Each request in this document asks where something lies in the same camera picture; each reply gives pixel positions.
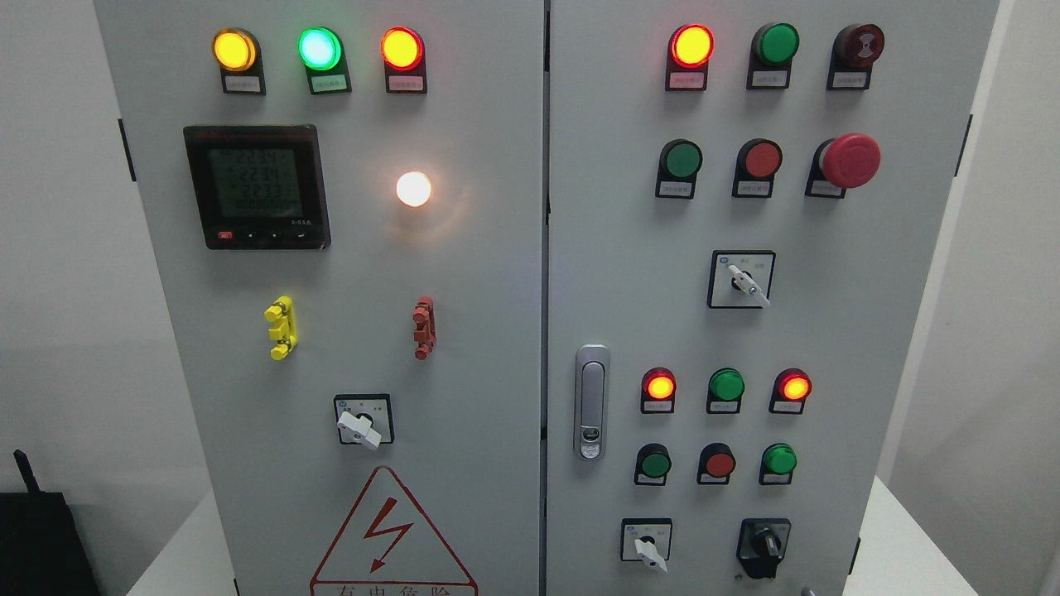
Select black rotary knob switch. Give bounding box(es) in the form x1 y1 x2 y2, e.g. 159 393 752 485
737 518 792 579

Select red terminal connector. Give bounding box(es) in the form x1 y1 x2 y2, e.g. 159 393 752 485
412 296 438 361

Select red lit indicator lower left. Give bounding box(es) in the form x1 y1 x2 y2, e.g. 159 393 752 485
640 367 677 414

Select white lit indicator lamp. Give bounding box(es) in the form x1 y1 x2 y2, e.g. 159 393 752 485
395 171 434 208

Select green push button lower left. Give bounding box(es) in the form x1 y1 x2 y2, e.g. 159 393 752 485
634 444 672 486

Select green push button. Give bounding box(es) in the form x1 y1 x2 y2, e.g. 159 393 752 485
634 444 672 486
759 444 798 486
655 138 703 199

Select green push button upper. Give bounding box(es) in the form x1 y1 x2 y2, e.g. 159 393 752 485
655 138 703 199

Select grey left cabinet door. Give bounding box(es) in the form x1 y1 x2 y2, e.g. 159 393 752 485
95 1 545 595

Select grey cabinet door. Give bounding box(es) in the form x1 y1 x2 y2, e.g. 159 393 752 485
95 1 545 595
544 1 999 595

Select green indicator lower middle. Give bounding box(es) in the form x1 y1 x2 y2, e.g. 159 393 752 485
706 368 745 414

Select grey right cabinet door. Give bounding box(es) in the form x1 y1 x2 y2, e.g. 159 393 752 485
544 1 999 595

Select red push button lower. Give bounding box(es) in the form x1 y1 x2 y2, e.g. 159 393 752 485
696 442 737 484

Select red push button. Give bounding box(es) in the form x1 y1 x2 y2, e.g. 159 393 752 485
731 138 783 199
696 442 737 484

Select yellow terminal connector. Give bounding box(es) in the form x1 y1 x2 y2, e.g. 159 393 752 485
263 295 298 361

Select red push button upper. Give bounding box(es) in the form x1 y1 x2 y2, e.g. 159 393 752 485
731 138 783 199

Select red indicator lower right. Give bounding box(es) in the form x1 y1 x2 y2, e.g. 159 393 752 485
769 368 812 415

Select red lit indicator light left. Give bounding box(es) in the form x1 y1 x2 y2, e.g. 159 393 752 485
381 27 427 94

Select red high voltage warning sticker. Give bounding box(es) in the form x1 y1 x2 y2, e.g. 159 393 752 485
310 464 479 595

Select black digital power meter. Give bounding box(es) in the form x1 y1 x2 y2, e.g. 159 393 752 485
183 124 330 250

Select green push button lower right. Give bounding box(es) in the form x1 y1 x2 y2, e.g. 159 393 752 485
759 444 798 486

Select red lit indicator top right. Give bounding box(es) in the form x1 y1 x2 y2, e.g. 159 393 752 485
665 23 716 92

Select green lit indicator light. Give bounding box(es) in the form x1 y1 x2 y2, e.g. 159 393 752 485
296 27 352 95

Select red emergency stop mushroom button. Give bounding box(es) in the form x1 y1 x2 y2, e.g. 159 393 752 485
805 132 881 199

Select green indicator top right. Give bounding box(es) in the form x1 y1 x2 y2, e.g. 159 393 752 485
745 22 800 90

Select yellow indicator light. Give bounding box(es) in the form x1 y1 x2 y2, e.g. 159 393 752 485
212 27 266 95

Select black hinge right lower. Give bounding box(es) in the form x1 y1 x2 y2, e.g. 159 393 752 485
847 536 862 576

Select black hinge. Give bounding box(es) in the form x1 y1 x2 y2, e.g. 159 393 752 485
117 118 137 182
847 536 862 576
953 113 975 178

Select dark red buzzer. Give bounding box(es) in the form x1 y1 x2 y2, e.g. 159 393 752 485
826 23 885 91

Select black hinge left side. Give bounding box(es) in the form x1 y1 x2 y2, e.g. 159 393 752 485
117 118 137 182

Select black hinge right upper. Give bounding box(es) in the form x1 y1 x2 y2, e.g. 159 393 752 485
953 113 975 178

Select black device with antenna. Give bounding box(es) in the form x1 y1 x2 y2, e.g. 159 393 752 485
1 449 99 595

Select silver door latch handle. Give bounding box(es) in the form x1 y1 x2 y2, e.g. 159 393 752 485
573 344 610 461

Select white selector switch left door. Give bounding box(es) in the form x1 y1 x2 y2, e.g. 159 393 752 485
333 393 394 450

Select white selector switch upper right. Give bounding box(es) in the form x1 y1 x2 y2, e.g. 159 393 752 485
707 250 776 309

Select white selector switch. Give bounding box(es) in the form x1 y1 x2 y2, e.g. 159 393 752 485
619 518 673 574
707 250 776 309

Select white selector switch bottom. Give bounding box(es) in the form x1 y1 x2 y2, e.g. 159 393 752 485
619 518 673 574

